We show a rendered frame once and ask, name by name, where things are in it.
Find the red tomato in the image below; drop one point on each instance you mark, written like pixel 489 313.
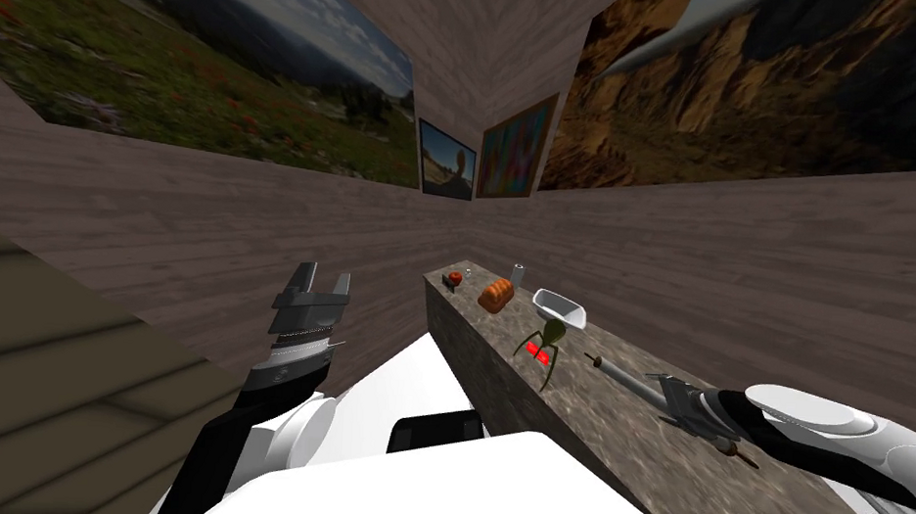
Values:
pixel 455 276

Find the large rocky canyon picture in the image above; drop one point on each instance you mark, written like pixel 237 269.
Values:
pixel 749 92

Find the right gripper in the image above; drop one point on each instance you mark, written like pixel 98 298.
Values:
pixel 699 412

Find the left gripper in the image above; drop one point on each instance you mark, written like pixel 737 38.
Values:
pixel 306 316

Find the green and red legged thing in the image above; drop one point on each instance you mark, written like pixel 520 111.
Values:
pixel 551 334

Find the colourful wood-framed picture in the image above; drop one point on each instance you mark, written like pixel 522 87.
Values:
pixel 514 150

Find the grey cup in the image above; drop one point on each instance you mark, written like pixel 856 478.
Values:
pixel 517 275

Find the small dark-framed desert picture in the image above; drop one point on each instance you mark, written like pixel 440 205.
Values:
pixel 446 162

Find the white dish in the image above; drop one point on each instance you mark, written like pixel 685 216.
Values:
pixel 561 305

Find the large meadow landscape picture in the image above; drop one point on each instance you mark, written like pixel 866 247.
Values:
pixel 201 79

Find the grey rod with brown ends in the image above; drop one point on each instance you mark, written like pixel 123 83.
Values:
pixel 624 378

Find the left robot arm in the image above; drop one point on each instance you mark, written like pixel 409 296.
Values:
pixel 284 436

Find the orange bread loaf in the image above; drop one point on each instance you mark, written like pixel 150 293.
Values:
pixel 496 295

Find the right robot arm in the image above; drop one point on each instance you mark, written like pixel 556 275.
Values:
pixel 810 413

